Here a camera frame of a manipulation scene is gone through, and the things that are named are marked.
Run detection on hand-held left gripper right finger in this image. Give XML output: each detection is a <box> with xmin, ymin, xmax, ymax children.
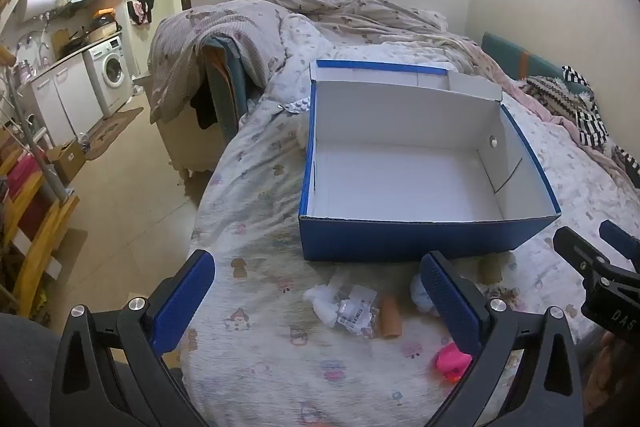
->
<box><xmin>420</xmin><ymin>251</ymin><xmax>586</xmax><ymax>427</ymax></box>

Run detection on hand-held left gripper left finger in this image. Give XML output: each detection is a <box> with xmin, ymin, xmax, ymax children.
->
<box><xmin>50</xmin><ymin>249</ymin><xmax>217</xmax><ymax>427</ymax></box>

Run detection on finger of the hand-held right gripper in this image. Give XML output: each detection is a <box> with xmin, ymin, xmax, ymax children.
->
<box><xmin>552</xmin><ymin>227</ymin><xmax>615</xmax><ymax>293</ymax></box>
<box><xmin>599</xmin><ymin>220</ymin><xmax>640</xmax><ymax>269</ymax></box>

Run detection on light blue plush toy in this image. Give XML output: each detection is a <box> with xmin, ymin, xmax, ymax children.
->
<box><xmin>410</xmin><ymin>274</ymin><xmax>442</xmax><ymax>316</ymax></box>

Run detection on beige plush toy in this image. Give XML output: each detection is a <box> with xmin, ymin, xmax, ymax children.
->
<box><xmin>477</xmin><ymin>256</ymin><xmax>507</xmax><ymax>284</ymax></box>

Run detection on clear plastic bag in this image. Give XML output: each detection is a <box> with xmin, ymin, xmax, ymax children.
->
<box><xmin>334</xmin><ymin>283</ymin><xmax>381</xmax><ymax>339</ymax></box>

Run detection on white plush toy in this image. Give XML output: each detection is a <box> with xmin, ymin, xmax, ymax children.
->
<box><xmin>303</xmin><ymin>283</ymin><xmax>342</xmax><ymax>326</ymax></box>

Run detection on blue cardboard box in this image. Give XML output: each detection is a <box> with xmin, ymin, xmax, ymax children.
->
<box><xmin>298</xmin><ymin>59</ymin><xmax>562</xmax><ymax>263</ymax></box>

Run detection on person's right hand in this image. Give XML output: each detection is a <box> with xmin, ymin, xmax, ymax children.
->
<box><xmin>582</xmin><ymin>331</ymin><xmax>640</xmax><ymax>427</ymax></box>

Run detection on pink toy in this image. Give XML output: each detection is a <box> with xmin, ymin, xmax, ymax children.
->
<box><xmin>435</xmin><ymin>341</ymin><xmax>474</xmax><ymax>383</ymax></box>

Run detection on pink blanket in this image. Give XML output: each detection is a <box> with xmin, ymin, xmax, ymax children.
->
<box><xmin>450</xmin><ymin>32</ymin><xmax>618</xmax><ymax>175</ymax></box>

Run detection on yellow wooden rack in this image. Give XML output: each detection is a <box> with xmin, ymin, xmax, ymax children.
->
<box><xmin>0</xmin><ymin>167</ymin><xmax>81</xmax><ymax>319</ymax></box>

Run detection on person's grey trouser leg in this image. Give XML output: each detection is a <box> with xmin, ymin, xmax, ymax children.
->
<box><xmin>0</xmin><ymin>312</ymin><xmax>66</xmax><ymax>427</ymax></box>

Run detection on brown cardboard box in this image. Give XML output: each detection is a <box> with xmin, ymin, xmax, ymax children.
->
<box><xmin>47</xmin><ymin>138</ymin><xmax>87</xmax><ymax>184</ymax></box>

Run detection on brown door mat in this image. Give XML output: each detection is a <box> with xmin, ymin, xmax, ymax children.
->
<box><xmin>82</xmin><ymin>107</ymin><xmax>145</xmax><ymax>162</ymax></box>

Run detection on red bag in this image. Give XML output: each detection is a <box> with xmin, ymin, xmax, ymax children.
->
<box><xmin>6</xmin><ymin>154</ymin><xmax>42</xmax><ymax>194</ymax></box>

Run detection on teal headboard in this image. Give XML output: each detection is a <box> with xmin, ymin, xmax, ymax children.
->
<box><xmin>482</xmin><ymin>32</ymin><xmax>597</xmax><ymax>94</ymax></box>

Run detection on silver blister pack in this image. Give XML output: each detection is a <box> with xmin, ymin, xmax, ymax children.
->
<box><xmin>280</xmin><ymin>97</ymin><xmax>314</xmax><ymax>114</ymax></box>

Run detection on teal orange draped cloth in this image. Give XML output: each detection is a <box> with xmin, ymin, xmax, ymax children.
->
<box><xmin>192</xmin><ymin>33</ymin><xmax>249</xmax><ymax>144</ymax></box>

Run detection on white kitchen cabinet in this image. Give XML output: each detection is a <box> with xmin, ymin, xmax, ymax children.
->
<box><xmin>31</xmin><ymin>54</ymin><xmax>104</xmax><ymax>148</ymax></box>

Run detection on white washing machine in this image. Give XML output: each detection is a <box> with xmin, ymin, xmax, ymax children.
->
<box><xmin>82</xmin><ymin>36</ymin><xmax>130</xmax><ymax>118</ymax></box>

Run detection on beige textured quilt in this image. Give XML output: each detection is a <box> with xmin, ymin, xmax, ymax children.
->
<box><xmin>148</xmin><ymin>0</ymin><xmax>451</xmax><ymax>125</ymax></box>

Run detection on dark hanging clothes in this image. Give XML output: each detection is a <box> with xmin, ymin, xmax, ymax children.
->
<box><xmin>127</xmin><ymin>0</ymin><xmax>159</xmax><ymax>26</ymax></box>

